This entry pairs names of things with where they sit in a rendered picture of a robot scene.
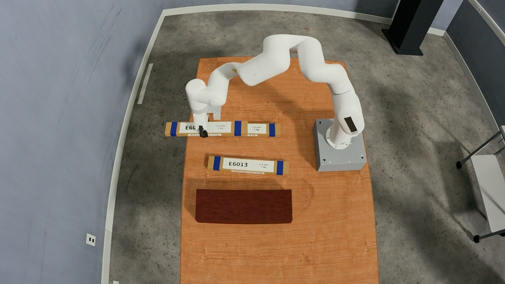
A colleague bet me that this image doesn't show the tan cardboard pack with white label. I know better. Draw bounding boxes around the tan cardboard pack with white label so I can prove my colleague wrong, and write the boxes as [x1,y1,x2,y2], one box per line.
[248,123,281,137]
[208,156,289,176]
[165,121,248,136]

